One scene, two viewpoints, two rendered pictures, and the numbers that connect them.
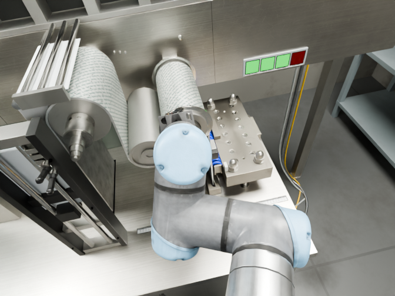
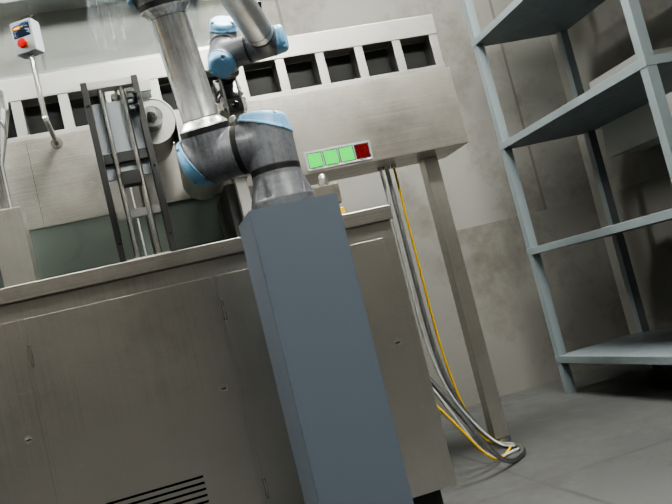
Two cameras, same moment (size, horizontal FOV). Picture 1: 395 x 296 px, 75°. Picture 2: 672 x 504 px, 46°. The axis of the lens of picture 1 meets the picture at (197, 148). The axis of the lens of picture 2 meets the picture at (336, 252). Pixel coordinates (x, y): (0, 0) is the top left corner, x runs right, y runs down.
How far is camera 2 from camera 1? 2.20 m
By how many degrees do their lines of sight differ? 54
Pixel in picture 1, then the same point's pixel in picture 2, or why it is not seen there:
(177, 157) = (219, 20)
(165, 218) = (215, 44)
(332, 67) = (435, 196)
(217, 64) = not seen: hidden behind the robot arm
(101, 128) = (167, 129)
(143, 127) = not seen: hidden behind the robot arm
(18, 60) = (85, 151)
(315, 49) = (378, 142)
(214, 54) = not seen: hidden behind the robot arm
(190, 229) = (227, 42)
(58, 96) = (145, 85)
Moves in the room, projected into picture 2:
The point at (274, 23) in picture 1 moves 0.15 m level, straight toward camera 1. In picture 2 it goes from (324, 118) to (314, 109)
